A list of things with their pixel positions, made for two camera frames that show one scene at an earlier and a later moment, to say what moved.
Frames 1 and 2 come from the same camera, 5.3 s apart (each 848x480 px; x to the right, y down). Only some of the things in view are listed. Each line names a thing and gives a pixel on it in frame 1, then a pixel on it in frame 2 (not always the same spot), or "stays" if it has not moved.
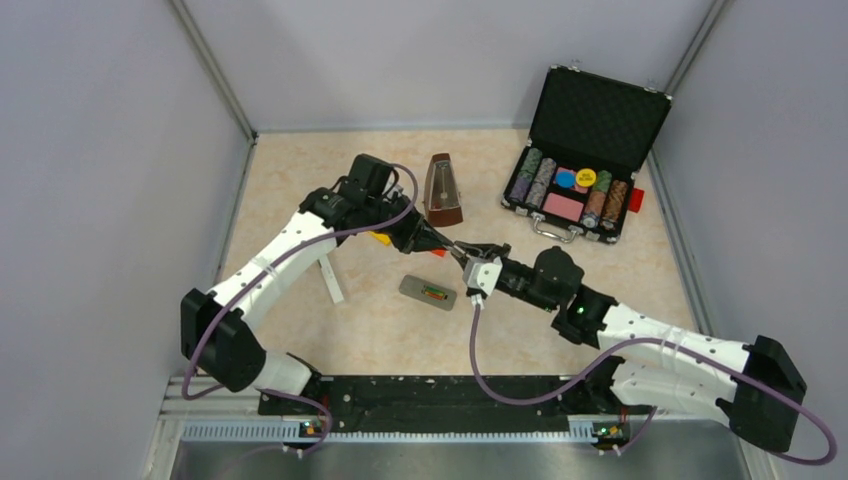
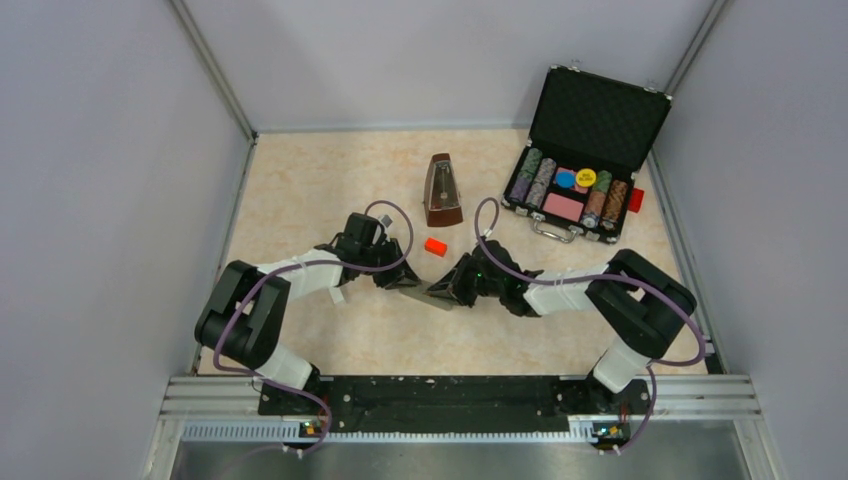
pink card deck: x=562 y=206 stays
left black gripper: x=417 y=236 -> x=398 y=277
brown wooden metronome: x=441 y=200 stays
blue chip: x=565 y=179 stays
